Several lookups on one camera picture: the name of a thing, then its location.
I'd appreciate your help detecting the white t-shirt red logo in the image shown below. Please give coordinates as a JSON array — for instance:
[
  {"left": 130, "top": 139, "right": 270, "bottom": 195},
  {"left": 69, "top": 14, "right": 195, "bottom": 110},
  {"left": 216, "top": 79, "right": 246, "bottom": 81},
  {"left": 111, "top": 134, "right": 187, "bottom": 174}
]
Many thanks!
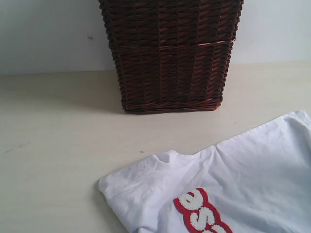
[{"left": 99, "top": 110, "right": 311, "bottom": 233}]

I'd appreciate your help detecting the dark brown wicker basket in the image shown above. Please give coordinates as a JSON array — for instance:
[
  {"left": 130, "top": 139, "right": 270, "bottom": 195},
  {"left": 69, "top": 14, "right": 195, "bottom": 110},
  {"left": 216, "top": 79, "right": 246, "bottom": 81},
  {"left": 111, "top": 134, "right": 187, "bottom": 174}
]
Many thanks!
[{"left": 99, "top": 0, "right": 243, "bottom": 114}]

